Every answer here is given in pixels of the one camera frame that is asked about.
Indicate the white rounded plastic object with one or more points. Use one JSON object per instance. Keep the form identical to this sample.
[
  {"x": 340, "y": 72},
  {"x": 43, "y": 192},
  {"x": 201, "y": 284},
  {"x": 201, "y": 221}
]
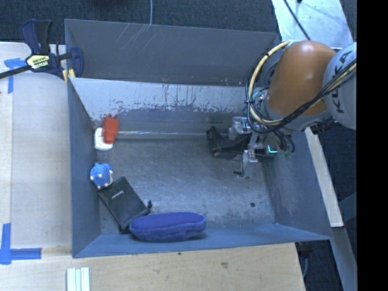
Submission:
[{"x": 100, "y": 141}]

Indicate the grey metal bin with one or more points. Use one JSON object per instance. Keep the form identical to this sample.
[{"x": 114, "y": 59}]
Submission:
[{"x": 182, "y": 177}]

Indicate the black soft pouch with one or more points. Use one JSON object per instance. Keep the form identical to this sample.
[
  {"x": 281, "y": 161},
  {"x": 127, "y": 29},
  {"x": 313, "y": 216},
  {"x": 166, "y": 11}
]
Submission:
[{"x": 122, "y": 202}]

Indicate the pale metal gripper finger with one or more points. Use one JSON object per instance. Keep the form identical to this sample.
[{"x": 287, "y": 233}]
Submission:
[
  {"x": 240, "y": 127},
  {"x": 249, "y": 162}
]

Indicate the pale wood flat board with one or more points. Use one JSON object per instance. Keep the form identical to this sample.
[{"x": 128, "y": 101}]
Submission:
[{"x": 39, "y": 162}]

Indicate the black angular object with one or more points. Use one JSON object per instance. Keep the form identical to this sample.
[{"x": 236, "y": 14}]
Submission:
[{"x": 222, "y": 144}]

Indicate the blue cloth pouch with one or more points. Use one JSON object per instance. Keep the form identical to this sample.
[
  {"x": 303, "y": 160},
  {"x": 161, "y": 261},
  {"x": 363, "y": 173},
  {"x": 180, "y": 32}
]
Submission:
[{"x": 168, "y": 226}]

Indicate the blue spiky toy animal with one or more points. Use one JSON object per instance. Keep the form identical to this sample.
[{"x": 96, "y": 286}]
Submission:
[{"x": 101, "y": 174}]

